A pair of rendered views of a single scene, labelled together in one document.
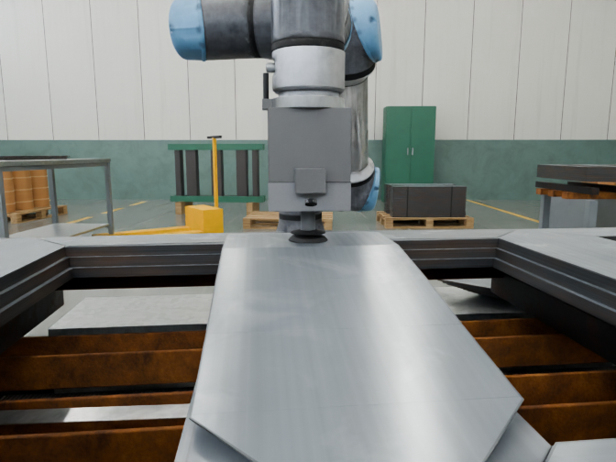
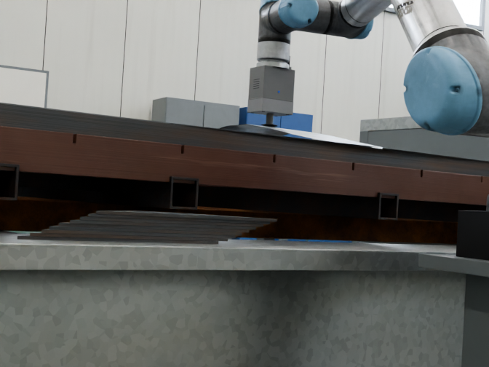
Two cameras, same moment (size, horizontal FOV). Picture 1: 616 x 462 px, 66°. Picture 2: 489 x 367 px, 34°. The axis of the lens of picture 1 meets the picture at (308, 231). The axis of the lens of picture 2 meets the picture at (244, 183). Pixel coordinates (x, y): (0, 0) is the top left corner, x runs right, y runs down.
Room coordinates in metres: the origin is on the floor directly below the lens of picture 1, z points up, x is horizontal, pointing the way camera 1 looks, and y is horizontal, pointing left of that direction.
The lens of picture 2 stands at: (2.10, -0.92, 0.74)
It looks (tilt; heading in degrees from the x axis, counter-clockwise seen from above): 1 degrees up; 151
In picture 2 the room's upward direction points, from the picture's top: 3 degrees clockwise
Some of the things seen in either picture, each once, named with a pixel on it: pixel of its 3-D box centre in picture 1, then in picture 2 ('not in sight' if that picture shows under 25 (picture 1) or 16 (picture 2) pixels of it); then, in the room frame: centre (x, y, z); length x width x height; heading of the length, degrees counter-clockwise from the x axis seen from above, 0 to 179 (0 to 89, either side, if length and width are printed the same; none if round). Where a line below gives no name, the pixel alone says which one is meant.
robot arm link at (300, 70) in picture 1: (305, 76); (274, 54); (0.51, 0.00, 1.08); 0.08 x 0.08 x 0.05
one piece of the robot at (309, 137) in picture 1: (305, 153); (269, 89); (0.50, 0.00, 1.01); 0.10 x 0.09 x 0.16; 3
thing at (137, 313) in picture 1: (374, 308); (339, 255); (1.02, -0.15, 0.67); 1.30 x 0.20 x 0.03; 96
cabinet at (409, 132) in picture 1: (407, 155); not in sight; (10.07, -2.09, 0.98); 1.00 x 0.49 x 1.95; 89
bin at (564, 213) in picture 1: (581, 217); not in sight; (5.38, -3.12, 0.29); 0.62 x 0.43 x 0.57; 16
